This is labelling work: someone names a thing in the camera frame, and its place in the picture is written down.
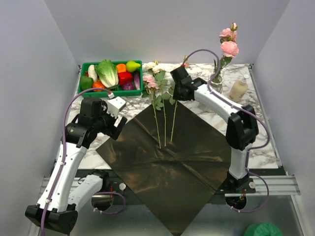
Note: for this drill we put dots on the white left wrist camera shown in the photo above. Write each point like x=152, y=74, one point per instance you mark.
x=114, y=106

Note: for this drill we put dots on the purple eggplant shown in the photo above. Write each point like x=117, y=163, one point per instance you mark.
x=136, y=79

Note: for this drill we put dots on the orange fruit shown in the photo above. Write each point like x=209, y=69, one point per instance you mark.
x=121, y=68

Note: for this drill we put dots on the light pink flower stem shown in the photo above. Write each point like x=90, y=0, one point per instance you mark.
x=151, y=89

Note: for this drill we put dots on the white radish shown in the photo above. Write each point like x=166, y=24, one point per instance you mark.
x=92, y=73

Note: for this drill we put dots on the green cloth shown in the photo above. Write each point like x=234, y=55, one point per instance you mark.
x=262, y=229

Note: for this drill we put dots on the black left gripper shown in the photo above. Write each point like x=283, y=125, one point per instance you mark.
x=113, y=131

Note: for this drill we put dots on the green lettuce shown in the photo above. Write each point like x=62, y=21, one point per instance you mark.
x=107, y=73

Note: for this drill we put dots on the green plastic basket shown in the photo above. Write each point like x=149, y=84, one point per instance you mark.
x=117, y=90

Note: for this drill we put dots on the white ribbed vase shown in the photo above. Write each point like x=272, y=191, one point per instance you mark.
x=217, y=85

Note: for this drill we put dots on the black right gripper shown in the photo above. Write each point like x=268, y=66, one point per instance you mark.
x=179, y=98

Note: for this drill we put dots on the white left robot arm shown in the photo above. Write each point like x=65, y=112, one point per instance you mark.
x=57, y=208

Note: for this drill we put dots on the black wrapping paper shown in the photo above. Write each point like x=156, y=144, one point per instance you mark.
x=177, y=180

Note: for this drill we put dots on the cream soap dispenser bottle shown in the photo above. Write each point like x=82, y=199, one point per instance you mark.
x=239, y=89

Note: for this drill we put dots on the green bell pepper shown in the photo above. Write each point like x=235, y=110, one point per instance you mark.
x=86, y=82

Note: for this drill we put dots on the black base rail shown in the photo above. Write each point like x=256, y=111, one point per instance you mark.
x=223, y=195

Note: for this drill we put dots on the red bell pepper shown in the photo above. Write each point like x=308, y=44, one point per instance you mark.
x=125, y=77

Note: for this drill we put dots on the salmon pink flower stem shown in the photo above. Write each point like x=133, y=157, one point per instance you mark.
x=174, y=102

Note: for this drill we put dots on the orange carrot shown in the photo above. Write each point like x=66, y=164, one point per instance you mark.
x=98, y=85

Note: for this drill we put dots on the white flower stem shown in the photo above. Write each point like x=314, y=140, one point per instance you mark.
x=158, y=73

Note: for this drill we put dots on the green pear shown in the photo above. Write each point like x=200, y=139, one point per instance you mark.
x=132, y=66

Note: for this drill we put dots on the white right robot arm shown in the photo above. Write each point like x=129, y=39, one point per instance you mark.
x=242, y=127

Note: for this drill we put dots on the purple onion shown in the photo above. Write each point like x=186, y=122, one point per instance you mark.
x=128, y=86

